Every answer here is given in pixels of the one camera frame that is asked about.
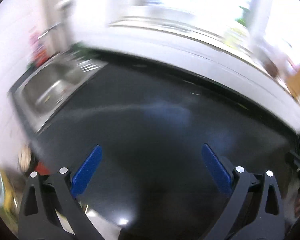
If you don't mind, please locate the steel kitchen sink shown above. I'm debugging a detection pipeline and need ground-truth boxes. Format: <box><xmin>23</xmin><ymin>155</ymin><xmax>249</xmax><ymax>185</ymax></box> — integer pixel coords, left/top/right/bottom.
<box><xmin>13</xmin><ymin>52</ymin><xmax>108</xmax><ymax>133</ymax></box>

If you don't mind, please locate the yellow box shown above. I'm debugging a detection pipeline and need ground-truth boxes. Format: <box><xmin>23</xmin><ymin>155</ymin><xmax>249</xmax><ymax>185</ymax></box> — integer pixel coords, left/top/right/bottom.
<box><xmin>0</xmin><ymin>168</ymin><xmax>19</xmax><ymax>218</ymax></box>

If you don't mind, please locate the red gift box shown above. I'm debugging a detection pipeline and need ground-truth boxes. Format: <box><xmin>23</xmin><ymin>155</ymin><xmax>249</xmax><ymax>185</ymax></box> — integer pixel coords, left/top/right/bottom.
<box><xmin>34</xmin><ymin>162</ymin><xmax>50</xmax><ymax>176</ymax></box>

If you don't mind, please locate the floral lid clay pot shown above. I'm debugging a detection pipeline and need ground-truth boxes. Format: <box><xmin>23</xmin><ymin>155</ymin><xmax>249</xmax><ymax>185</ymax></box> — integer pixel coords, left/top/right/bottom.
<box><xmin>18</xmin><ymin>145</ymin><xmax>36</xmax><ymax>173</ymax></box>

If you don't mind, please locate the bamboo tube container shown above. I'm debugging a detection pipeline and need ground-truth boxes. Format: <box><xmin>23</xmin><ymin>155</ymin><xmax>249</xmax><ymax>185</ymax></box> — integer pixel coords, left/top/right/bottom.
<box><xmin>286</xmin><ymin>68</ymin><xmax>300</xmax><ymax>99</ymax></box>

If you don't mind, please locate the pink dish soap bottle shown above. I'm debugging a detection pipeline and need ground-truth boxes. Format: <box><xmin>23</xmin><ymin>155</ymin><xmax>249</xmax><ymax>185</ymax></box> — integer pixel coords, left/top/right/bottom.
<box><xmin>29</xmin><ymin>27</ymin><xmax>48</xmax><ymax>68</ymax></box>

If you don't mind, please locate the chrome sink faucet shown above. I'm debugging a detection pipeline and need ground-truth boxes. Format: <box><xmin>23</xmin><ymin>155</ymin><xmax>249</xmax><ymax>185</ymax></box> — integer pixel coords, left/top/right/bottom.
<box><xmin>37</xmin><ymin>22</ymin><xmax>62</xmax><ymax>40</ymax></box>

